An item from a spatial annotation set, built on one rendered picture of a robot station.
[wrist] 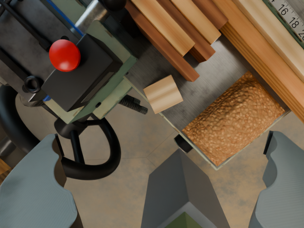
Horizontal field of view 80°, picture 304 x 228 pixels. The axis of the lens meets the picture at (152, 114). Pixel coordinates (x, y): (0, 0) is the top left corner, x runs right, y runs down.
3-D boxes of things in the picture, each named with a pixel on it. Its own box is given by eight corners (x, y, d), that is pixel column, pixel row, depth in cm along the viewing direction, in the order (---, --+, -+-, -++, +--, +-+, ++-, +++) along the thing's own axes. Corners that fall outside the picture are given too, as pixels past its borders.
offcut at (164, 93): (156, 110, 31) (155, 114, 27) (144, 87, 30) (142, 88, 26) (181, 97, 30) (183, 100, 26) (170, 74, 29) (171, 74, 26)
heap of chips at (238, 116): (181, 130, 31) (183, 137, 27) (248, 70, 28) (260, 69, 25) (216, 166, 32) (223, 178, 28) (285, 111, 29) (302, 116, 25)
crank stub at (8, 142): (11, 157, 33) (5, 146, 33) (30, 135, 32) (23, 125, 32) (-3, 160, 31) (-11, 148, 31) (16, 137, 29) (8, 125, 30)
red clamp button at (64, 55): (47, 56, 19) (40, 55, 18) (65, 34, 18) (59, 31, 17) (69, 78, 19) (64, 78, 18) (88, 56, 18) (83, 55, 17)
